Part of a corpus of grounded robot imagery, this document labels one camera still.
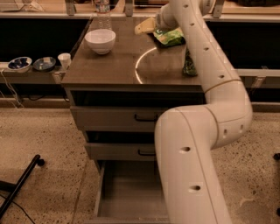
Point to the green rice chip bag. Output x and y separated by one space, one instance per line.
169 38

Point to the dark blue bowl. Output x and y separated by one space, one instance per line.
45 64

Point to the green soda can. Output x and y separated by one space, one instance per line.
188 67

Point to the grey middle drawer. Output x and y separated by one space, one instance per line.
121 151

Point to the black stand leg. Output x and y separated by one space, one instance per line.
13 189

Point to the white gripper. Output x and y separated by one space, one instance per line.
161 19

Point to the grey open bottom drawer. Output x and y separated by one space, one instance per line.
130 192

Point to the white paper cup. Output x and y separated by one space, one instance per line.
65 60

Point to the clear plastic water bottle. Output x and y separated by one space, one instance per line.
102 8

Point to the grey drawer cabinet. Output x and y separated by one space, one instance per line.
136 73

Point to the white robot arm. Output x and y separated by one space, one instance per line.
185 136

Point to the white ceramic bowl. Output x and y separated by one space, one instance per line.
101 41

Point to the grey side shelf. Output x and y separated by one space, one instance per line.
31 76

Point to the blue patterned bowl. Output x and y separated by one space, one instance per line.
20 64

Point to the grey top drawer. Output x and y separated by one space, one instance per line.
131 119

